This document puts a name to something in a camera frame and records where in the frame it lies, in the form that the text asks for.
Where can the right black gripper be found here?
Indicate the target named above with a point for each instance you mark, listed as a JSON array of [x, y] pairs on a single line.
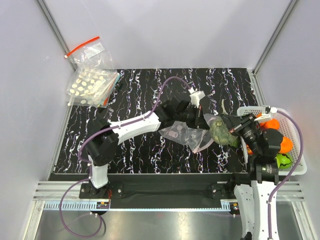
[[237, 123]]

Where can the dotted clear bag stack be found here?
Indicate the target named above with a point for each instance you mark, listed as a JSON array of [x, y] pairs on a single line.
[[92, 86]]

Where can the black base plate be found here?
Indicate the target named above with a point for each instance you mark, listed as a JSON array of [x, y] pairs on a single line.
[[162, 191]]

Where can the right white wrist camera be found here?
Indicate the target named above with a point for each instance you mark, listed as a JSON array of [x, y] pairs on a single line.
[[267, 114]]

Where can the green netted melon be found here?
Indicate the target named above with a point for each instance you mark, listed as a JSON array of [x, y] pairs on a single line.
[[220, 133]]

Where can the orange fruit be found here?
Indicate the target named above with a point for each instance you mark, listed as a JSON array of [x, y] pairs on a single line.
[[271, 124], [286, 145]]

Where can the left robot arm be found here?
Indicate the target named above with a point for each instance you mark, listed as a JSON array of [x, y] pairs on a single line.
[[101, 147]]

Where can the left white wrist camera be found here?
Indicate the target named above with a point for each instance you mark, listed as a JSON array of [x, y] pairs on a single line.
[[196, 96]]

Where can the pink zipper clear bag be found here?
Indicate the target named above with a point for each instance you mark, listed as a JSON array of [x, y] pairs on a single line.
[[196, 139]]

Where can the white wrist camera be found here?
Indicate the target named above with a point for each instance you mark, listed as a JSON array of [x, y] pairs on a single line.
[[267, 114], [196, 96]]

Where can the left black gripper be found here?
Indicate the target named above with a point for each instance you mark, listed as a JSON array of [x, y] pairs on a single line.
[[199, 120]]

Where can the white plastic basket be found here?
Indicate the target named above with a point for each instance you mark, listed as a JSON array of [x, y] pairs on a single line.
[[286, 128]]

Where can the red zipper clear bag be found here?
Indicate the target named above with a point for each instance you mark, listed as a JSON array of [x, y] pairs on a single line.
[[91, 54]]

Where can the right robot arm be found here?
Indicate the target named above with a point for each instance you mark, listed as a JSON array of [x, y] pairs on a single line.
[[256, 193]]

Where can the green watermelon toy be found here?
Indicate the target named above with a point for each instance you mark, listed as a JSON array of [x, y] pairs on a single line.
[[284, 161]]

